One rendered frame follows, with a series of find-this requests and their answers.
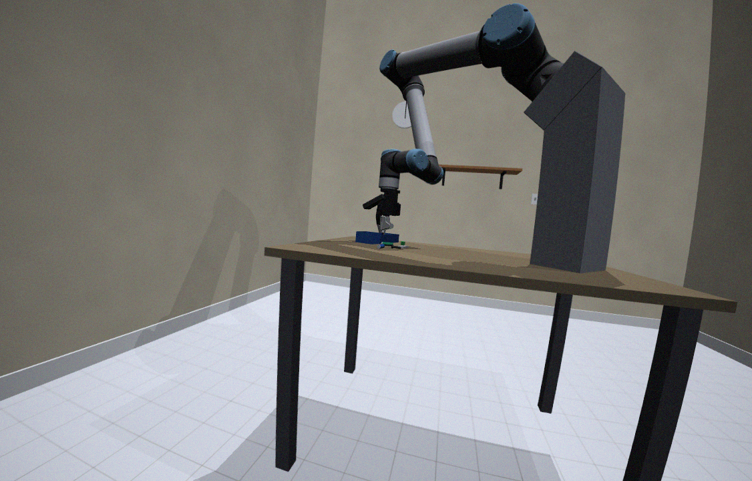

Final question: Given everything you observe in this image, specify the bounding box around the blue three-compartment bin rack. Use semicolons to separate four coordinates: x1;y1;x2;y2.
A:
355;231;399;245

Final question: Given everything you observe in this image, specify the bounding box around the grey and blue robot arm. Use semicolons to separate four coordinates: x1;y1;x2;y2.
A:
379;3;563;189

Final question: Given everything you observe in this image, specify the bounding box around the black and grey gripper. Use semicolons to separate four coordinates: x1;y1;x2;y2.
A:
376;188;401;234

